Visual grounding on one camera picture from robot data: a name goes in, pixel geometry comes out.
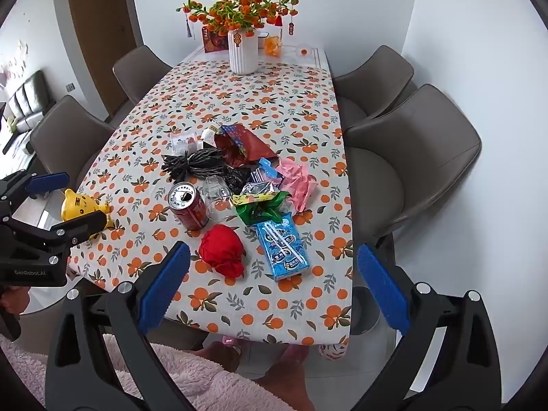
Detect grey round trash bin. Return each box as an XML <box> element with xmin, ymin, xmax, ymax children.
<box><xmin>351</xmin><ymin>285</ymin><xmax>382</xmax><ymax>337</ymax></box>

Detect white ribbed vase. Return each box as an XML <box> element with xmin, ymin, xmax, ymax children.
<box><xmin>228</xmin><ymin>29</ymin><xmax>259</xmax><ymax>75</ymax></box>

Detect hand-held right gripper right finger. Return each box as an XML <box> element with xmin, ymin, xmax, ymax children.
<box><xmin>351</xmin><ymin>243</ymin><xmax>509</xmax><ymax>411</ymax></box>

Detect yellow tiger toy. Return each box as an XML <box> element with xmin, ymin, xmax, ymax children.
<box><xmin>61</xmin><ymin>188</ymin><xmax>115</xmax><ymax>240</ymax></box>

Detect pink wall stickers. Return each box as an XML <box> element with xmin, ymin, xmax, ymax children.
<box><xmin>0</xmin><ymin>38</ymin><xmax>30</xmax><ymax>90</ymax></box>

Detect person's left hand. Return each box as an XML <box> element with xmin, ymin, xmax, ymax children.
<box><xmin>0</xmin><ymin>286</ymin><xmax>28</xmax><ymax>318</ymax></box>

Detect red greeting card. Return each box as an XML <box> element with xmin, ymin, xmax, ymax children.
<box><xmin>201</xmin><ymin>27</ymin><xmax>229</xmax><ymax>54</ymax></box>

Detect person's right leg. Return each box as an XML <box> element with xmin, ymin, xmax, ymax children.
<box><xmin>257</xmin><ymin>357</ymin><xmax>315</xmax><ymax>411</ymax></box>

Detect blue drink carton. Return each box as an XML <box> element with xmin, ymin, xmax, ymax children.
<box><xmin>256</xmin><ymin>216</ymin><xmax>311</xmax><ymax>282</ymax></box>

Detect grey-brown upholstered chair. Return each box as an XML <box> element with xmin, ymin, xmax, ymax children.
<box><xmin>333</xmin><ymin>45</ymin><xmax>418</xmax><ymax>127</ymax></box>
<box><xmin>345</xmin><ymin>83</ymin><xmax>482</xmax><ymax>240</ymax></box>
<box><xmin>30</xmin><ymin>94</ymin><xmax>116</xmax><ymax>191</ymax></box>
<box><xmin>113</xmin><ymin>45</ymin><xmax>173</xmax><ymax>116</ymax></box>

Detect green snack wrapper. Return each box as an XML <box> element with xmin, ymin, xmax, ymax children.
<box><xmin>233</xmin><ymin>190</ymin><xmax>292</xmax><ymax>225</ymax></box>

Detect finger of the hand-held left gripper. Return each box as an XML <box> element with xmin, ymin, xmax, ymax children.
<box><xmin>0</xmin><ymin>170</ymin><xmax>70</xmax><ymax>206</ymax></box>
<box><xmin>9</xmin><ymin>212</ymin><xmax>108</xmax><ymax>266</ymax></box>

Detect orange fruit in clear wrap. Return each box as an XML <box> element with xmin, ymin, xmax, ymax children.
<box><xmin>263</xmin><ymin>34</ymin><xmax>285</xmax><ymax>57</ymax></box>

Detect pink plastic bag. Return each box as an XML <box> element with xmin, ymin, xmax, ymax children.
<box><xmin>276</xmin><ymin>157</ymin><xmax>320</xmax><ymax>213</ymax></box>

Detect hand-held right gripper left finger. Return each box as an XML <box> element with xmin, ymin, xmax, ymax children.
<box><xmin>45</xmin><ymin>241</ymin><xmax>198</xmax><ymax>411</ymax></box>

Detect black rope bundle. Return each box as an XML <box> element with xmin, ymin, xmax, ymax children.
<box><xmin>162</xmin><ymin>148</ymin><xmax>227</xmax><ymax>182</ymax></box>

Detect pink fluffy robe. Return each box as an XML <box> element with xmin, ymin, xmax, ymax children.
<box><xmin>0</xmin><ymin>334</ymin><xmax>275</xmax><ymax>411</ymax></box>

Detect blue small packet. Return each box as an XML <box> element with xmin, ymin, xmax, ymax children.
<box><xmin>257</xmin><ymin>157</ymin><xmax>285</xmax><ymax>185</ymax></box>

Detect small clear packet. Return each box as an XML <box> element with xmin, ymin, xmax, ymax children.
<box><xmin>169</xmin><ymin>130</ymin><xmax>202</xmax><ymax>152</ymax></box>

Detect black plastic bag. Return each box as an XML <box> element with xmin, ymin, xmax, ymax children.
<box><xmin>223</xmin><ymin>166</ymin><xmax>253</xmax><ymax>195</ymax></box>

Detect orange artificial flower bouquet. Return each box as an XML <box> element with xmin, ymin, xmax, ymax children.
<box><xmin>177</xmin><ymin>0</ymin><xmax>302</xmax><ymax>39</ymax></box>

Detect orange print tablecloth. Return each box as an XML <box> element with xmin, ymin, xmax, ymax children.
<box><xmin>68</xmin><ymin>59</ymin><xmax>354</xmax><ymax>360</ymax></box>

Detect silver foil wrapper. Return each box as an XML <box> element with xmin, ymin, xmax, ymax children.
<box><xmin>240</xmin><ymin>180</ymin><xmax>279</xmax><ymax>200</ymax></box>

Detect clear plastic cup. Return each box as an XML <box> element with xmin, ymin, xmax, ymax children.
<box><xmin>201</xmin><ymin>174</ymin><xmax>234</xmax><ymax>219</ymax></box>

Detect red soda can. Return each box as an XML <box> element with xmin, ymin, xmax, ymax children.
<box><xmin>168</xmin><ymin>182</ymin><xmax>210</xmax><ymax>231</ymax></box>

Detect dark leather sofa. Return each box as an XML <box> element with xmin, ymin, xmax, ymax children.
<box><xmin>0</xmin><ymin>70</ymin><xmax>58</xmax><ymax>155</ymax></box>

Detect brown wooden door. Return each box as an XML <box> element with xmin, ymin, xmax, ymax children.
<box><xmin>64</xmin><ymin>0</ymin><xmax>144</xmax><ymax>123</ymax></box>

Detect red patterned gift bag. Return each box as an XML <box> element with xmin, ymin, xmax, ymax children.
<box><xmin>214</xmin><ymin>123</ymin><xmax>277</xmax><ymax>167</ymax></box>

